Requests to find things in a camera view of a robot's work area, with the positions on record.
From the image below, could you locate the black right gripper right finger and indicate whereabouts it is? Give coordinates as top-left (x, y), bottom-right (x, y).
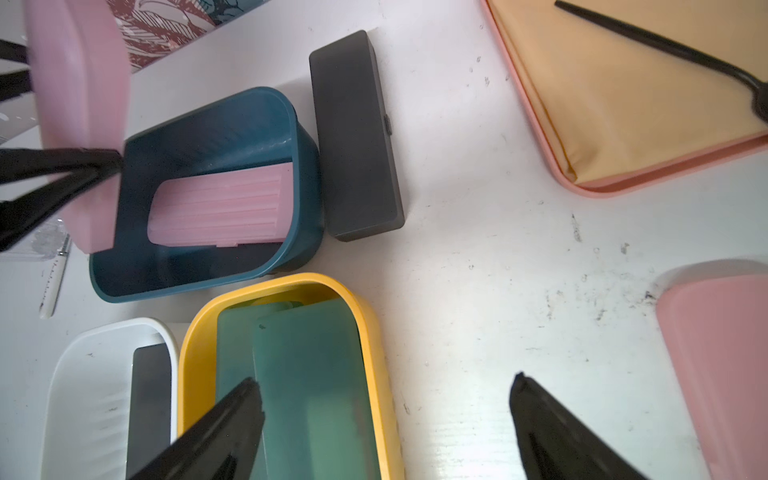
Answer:
top-left (509, 372), bottom-right (644, 480)

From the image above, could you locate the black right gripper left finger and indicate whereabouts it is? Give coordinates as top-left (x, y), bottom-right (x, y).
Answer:
top-left (133, 377), bottom-right (266, 480)

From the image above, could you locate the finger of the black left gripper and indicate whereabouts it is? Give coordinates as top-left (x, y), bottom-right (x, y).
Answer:
top-left (1, 148), bottom-right (124, 185)
top-left (1, 170), bottom-right (105, 251)

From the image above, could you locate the black pencil case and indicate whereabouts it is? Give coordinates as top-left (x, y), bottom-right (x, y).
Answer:
top-left (309, 30), bottom-right (405, 242)
top-left (126, 343), bottom-right (171, 479)

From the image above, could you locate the green pencil case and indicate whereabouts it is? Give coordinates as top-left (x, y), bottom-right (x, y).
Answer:
top-left (215, 301), bottom-right (306, 479)
top-left (251, 298), bottom-right (381, 479)

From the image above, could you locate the yellow storage box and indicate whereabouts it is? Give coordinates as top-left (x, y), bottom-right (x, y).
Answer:
top-left (174, 273), bottom-right (406, 479)

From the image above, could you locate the white storage box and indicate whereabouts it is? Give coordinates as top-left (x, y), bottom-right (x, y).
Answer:
top-left (40, 318), bottom-right (179, 479)

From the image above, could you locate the dark teal storage box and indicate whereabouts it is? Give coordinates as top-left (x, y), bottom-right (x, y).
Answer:
top-left (89, 87), bottom-right (323, 303)

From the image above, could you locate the clear drinking glass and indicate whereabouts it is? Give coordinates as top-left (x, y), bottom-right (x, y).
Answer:
top-left (1, 217), bottom-right (69, 262)

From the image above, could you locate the pink tray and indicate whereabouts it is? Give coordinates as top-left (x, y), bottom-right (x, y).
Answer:
top-left (486, 1), bottom-right (767, 196)

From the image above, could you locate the tan cloth mat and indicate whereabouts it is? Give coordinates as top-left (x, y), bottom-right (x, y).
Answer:
top-left (489, 1), bottom-right (767, 186)

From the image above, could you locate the black spoon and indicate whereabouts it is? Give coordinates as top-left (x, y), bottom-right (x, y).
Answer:
top-left (554, 1), bottom-right (767, 123)

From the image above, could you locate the metal spoon white handle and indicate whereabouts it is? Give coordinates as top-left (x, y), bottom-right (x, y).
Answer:
top-left (39, 235), bottom-right (72, 319)

